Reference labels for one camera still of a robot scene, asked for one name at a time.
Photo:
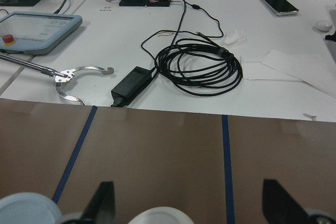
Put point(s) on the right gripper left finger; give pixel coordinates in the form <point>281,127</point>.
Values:
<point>101,207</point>

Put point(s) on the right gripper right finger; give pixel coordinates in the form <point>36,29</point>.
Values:
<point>278,206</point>

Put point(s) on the white plastic cup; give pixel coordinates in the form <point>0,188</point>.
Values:
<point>162,215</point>

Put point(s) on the light blue cup front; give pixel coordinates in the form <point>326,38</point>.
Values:
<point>29,208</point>

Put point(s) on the black power adapter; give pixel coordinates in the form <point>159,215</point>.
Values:
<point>131,85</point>

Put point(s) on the white paper sheet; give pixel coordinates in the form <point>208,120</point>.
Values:
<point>278,66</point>

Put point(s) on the blue teach pendant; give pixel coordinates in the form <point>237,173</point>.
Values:
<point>35,33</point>

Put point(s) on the black smartphone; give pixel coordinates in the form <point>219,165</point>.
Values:
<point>281,7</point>

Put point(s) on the green handled reacher grabber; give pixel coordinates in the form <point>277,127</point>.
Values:
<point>61,77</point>

